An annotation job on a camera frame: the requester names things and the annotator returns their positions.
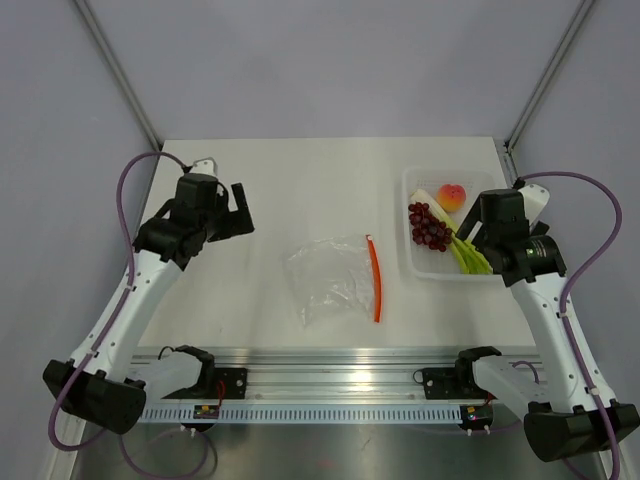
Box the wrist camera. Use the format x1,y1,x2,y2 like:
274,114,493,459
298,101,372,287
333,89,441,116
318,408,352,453
518,183,550,225
190,157,218,177

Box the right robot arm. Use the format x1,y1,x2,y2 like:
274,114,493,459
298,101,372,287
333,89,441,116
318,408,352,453
453,185,639,462

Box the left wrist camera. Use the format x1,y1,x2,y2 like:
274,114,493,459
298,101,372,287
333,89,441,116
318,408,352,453
190,157,218,177

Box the right aluminium frame post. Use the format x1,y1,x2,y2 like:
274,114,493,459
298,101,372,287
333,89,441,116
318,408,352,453
504,0,600,154

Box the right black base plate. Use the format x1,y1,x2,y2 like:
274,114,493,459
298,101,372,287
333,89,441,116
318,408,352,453
412,367,463,400

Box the white slotted cable duct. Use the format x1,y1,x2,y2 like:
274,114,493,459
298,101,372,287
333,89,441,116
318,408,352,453
139,404,462,425

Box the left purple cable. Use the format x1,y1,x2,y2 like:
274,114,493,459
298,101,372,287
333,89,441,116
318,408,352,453
47,152,221,476

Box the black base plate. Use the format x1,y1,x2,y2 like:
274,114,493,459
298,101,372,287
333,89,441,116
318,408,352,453
213,367,248,400
412,367,463,400

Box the clear zip top bag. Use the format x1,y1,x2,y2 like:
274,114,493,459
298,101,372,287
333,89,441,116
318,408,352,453
283,234,383,326

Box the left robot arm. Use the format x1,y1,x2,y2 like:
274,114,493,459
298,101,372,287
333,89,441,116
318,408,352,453
43,173,255,434

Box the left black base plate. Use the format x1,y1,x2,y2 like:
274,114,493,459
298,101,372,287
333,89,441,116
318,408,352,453
213,367,248,400

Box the white plastic basket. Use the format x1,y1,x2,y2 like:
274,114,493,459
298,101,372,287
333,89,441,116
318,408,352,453
401,167,498,283

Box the aluminium frame post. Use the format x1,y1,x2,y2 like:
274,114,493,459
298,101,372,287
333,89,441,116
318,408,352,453
70,0,164,151
504,0,600,154

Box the red grape bunch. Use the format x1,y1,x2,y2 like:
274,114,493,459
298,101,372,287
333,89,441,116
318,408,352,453
408,202,453,252

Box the left aluminium frame post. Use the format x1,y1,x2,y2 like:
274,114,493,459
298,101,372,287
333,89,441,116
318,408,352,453
70,0,164,151

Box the peach fruit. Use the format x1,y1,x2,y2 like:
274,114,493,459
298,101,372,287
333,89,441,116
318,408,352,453
436,184,467,213

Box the aluminium mounting rail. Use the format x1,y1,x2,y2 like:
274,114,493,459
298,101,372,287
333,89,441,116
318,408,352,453
124,347,551,401

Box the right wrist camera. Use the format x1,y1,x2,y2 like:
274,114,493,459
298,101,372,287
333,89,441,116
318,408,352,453
518,183,550,225

